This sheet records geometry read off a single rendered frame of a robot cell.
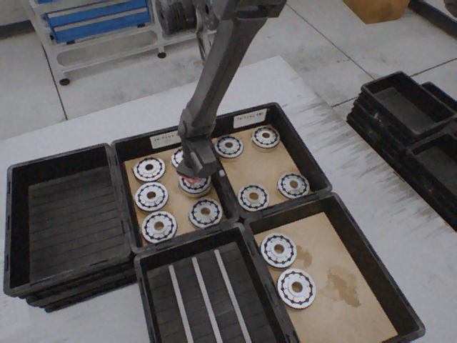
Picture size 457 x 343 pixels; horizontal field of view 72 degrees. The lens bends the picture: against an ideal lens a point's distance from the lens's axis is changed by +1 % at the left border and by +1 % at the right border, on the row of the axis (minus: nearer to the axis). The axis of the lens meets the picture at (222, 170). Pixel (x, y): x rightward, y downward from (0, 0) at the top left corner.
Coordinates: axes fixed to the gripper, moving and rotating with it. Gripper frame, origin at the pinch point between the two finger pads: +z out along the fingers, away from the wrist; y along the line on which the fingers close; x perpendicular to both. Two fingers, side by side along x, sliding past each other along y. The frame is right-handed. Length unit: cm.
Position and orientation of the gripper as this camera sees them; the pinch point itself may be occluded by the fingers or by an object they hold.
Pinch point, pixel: (195, 176)
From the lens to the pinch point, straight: 99.2
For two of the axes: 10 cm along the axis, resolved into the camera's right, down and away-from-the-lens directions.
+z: -0.3, 5.4, 8.4
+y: 4.3, -7.6, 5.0
